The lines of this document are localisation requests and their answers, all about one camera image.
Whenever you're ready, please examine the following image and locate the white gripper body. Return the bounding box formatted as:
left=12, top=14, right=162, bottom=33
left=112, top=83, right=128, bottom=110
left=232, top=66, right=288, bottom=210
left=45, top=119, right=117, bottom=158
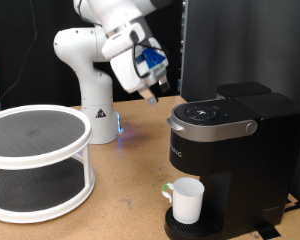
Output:
left=101, top=24, right=170, bottom=94

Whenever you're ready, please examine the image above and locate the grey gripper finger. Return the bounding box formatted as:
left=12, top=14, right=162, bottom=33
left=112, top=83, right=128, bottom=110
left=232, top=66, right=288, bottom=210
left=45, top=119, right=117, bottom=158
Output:
left=157, top=76, right=171, bottom=94
left=138, top=84, right=159, bottom=107

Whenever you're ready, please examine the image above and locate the silver Keurig lid handle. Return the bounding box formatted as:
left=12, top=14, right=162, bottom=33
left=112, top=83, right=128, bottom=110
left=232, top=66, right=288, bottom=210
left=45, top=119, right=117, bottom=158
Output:
left=166, top=114, right=259, bottom=143

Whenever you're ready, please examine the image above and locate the white mug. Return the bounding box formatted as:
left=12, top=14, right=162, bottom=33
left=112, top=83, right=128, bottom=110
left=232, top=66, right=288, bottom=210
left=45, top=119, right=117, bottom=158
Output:
left=161, top=176, right=205, bottom=225

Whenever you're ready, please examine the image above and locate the black Keurig coffee machine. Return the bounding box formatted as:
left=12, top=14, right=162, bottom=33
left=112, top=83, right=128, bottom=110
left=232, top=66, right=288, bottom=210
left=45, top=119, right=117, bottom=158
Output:
left=163, top=81, right=300, bottom=240

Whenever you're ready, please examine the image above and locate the dark grey partition panel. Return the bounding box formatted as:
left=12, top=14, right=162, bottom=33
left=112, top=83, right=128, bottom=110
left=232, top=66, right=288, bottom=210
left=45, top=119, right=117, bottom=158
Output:
left=180, top=0, right=300, bottom=211

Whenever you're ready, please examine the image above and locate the black grip liner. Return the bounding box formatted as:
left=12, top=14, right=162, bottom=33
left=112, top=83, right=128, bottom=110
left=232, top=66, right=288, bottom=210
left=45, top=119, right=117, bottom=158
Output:
left=0, top=158, right=86, bottom=213
left=0, top=109, right=87, bottom=158

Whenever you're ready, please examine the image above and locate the white two-tier turntable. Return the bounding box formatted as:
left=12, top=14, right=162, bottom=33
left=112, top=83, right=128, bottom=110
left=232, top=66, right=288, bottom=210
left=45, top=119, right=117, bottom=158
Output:
left=0, top=104, right=96, bottom=224

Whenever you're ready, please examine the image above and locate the black tape strip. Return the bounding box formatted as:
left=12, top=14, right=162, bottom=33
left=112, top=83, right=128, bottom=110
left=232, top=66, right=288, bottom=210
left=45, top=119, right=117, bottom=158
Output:
left=254, top=219, right=282, bottom=240

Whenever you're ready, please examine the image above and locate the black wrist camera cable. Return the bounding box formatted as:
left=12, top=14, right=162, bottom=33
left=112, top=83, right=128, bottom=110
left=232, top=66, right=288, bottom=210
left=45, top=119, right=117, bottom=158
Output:
left=129, top=31, right=168, bottom=79

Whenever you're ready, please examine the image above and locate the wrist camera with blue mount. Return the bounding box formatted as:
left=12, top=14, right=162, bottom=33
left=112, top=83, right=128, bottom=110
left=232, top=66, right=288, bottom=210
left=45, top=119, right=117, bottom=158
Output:
left=136, top=46, right=168, bottom=78

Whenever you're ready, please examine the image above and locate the black hanging cable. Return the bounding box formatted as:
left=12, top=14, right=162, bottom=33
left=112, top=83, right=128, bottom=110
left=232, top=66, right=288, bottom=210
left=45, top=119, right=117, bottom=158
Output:
left=0, top=0, right=38, bottom=111

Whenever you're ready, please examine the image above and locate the black power cord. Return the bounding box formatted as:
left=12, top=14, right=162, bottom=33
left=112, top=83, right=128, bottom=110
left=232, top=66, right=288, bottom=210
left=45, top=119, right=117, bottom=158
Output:
left=283, top=199, right=300, bottom=214

